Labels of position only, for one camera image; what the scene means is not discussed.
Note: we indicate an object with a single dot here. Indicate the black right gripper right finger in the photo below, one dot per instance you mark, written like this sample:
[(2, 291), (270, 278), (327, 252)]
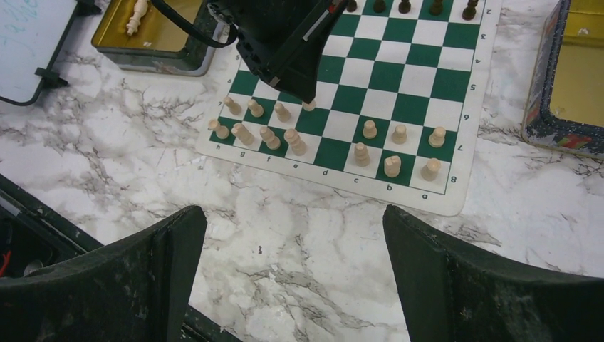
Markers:
[(451, 290)]

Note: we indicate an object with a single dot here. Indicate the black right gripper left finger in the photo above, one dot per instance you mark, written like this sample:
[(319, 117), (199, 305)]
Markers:
[(134, 289)]

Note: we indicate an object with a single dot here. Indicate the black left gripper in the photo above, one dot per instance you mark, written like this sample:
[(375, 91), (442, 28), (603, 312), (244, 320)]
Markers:
[(280, 41)]

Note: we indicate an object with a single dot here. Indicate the white pawn piece e file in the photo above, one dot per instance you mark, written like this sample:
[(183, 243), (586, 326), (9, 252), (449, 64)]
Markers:
[(309, 106)]

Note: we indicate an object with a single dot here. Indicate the white pawn piece f file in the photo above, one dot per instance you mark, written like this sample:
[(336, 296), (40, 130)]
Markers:
[(282, 113)]

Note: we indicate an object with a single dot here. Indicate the white pawn piece c file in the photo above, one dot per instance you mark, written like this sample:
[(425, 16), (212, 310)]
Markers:
[(370, 130)]

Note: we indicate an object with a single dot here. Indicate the white rook piece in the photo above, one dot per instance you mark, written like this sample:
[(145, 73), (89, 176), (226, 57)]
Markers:
[(221, 131)]

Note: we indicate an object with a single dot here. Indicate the white bishop piece c file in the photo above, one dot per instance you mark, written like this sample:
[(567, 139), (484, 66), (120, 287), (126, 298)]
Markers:
[(361, 155)]

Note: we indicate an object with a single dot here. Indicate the white knight chess piece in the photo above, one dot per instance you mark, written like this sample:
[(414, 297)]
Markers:
[(392, 166)]

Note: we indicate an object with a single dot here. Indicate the white pawn piece a file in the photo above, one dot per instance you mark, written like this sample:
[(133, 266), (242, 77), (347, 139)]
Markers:
[(437, 137)]

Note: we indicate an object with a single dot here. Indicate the white pawn piece b file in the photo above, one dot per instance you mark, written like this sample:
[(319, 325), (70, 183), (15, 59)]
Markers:
[(399, 134)]

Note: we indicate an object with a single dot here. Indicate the green white chess board mat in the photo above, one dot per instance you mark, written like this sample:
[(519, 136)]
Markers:
[(414, 69)]

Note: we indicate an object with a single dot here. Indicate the gold tin with white pieces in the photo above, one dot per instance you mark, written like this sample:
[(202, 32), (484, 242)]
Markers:
[(159, 46)]

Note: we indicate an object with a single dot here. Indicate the white king chess piece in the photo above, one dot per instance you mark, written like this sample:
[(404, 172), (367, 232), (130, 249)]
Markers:
[(138, 11)]

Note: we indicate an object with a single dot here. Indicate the dark pawn piece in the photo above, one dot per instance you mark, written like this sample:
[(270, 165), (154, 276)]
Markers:
[(404, 6), (379, 6), (352, 6)]

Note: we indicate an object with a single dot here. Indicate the empty gold tin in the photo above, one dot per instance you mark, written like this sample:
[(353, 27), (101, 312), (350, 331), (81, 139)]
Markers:
[(564, 108)]

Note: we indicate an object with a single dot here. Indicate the small whiteboard with black frame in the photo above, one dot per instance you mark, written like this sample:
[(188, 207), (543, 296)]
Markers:
[(32, 35)]

